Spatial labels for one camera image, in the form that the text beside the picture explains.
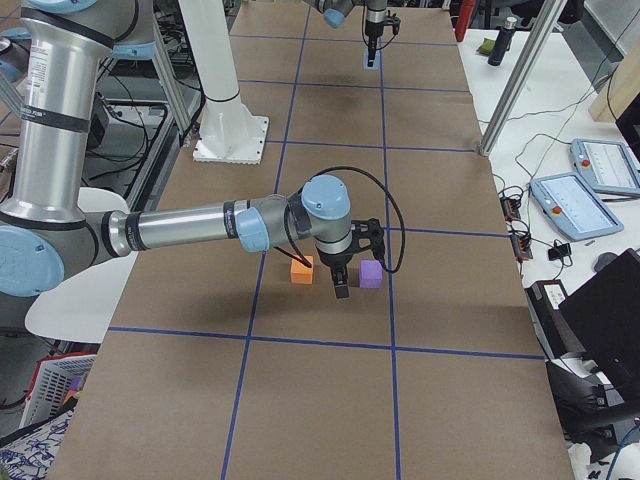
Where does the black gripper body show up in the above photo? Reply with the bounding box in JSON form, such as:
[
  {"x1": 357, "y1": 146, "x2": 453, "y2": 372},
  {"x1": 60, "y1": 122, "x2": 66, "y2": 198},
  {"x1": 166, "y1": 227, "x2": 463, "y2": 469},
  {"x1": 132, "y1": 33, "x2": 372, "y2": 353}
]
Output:
[
  {"x1": 318, "y1": 249, "x2": 356, "y2": 283},
  {"x1": 364, "y1": 4, "x2": 386, "y2": 38}
]

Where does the light blue foam block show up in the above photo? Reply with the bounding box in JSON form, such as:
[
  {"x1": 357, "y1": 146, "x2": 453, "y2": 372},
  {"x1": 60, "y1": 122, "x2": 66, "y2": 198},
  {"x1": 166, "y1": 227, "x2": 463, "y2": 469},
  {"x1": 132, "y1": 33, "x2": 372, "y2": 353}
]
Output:
[{"x1": 363, "y1": 50, "x2": 380, "y2": 71}]

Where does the purple foam block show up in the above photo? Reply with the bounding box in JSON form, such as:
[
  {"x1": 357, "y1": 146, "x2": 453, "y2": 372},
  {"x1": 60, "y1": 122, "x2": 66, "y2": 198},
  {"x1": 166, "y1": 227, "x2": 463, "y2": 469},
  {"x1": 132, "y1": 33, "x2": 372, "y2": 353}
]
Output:
[{"x1": 359, "y1": 260, "x2": 383, "y2": 289}]

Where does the orange foam block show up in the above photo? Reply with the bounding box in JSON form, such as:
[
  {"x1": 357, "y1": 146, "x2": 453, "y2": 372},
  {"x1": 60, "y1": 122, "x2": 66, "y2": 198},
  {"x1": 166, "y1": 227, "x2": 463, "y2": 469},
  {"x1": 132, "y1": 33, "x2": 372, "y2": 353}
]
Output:
[{"x1": 290, "y1": 255, "x2": 315, "y2": 285}]

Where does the red bottle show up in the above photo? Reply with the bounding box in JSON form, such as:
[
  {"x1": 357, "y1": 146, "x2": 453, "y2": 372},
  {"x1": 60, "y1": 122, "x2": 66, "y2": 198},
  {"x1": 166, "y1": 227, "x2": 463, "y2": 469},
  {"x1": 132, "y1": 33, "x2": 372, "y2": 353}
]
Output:
[{"x1": 454, "y1": 0, "x2": 477, "y2": 42}]

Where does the green cloth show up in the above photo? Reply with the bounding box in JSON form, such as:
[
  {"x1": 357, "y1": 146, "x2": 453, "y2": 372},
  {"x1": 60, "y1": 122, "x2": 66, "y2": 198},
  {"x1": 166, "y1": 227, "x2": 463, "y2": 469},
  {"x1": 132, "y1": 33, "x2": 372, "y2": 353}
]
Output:
[{"x1": 476, "y1": 38, "x2": 496, "y2": 56}]

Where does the black water bottle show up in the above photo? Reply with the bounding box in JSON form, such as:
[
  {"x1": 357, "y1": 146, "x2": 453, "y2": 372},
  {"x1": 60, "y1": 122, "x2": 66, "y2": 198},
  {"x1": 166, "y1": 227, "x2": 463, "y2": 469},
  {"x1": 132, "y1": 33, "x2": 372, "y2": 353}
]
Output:
[{"x1": 488, "y1": 16, "x2": 517, "y2": 66}]

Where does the near teach pendant tablet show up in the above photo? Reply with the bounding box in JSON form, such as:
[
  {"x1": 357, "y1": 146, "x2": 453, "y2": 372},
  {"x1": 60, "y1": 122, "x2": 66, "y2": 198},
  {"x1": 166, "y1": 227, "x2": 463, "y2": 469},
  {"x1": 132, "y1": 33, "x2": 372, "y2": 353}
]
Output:
[{"x1": 530, "y1": 173, "x2": 624, "y2": 241}]

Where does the teach pendant tablet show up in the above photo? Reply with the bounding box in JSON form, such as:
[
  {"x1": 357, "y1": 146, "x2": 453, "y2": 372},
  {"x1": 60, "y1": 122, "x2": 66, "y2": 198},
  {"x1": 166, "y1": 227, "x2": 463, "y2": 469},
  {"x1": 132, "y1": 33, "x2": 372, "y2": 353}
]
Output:
[
  {"x1": 530, "y1": 173, "x2": 624, "y2": 241},
  {"x1": 570, "y1": 138, "x2": 639, "y2": 197}
]

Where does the far teach pendant tablet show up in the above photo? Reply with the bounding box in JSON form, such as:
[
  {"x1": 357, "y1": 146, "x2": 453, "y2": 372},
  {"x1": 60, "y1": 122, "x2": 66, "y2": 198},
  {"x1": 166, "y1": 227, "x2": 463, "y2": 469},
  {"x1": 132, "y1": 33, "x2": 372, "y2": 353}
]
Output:
[{"x1": 570, "y1": 138, "x2": 639, "y2": 197}]

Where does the white plastic basket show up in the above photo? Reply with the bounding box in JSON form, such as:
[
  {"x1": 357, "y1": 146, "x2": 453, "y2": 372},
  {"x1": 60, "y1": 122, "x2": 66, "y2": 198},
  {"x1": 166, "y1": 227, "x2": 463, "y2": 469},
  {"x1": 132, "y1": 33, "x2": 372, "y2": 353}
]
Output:
[{"x1": 19, "y1": 352, "x2": 96, "y2": 428}]

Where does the aluminium frame post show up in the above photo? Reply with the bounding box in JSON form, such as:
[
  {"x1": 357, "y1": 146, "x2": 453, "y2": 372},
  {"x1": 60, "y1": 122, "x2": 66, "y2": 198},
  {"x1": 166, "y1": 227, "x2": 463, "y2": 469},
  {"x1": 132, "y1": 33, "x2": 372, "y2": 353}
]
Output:
[{"x1": 478, "y1": 0, "x2": 567, "y2": 157}]

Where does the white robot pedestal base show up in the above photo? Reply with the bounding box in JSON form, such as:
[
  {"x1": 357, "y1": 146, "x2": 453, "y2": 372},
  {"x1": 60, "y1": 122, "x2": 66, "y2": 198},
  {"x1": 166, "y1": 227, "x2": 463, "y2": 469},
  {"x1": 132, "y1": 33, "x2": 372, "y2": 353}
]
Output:
[{"x1": 179, "y1": 0, "x2": 269, "y2": 165}]

